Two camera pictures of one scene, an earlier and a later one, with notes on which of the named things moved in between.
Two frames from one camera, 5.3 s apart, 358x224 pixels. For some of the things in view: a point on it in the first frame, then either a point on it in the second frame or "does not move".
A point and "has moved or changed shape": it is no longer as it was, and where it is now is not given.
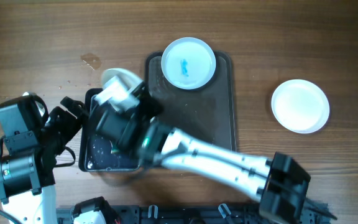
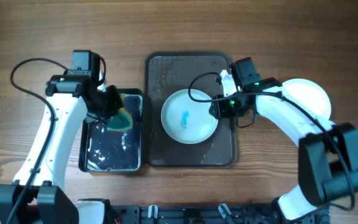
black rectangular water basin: (96, 149) does not move
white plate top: (188, 63) to (186, 120)
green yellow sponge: (115, 148) has moved or changed shape
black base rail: (234, 214) does not move
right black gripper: (142, 93) to (221, 111)
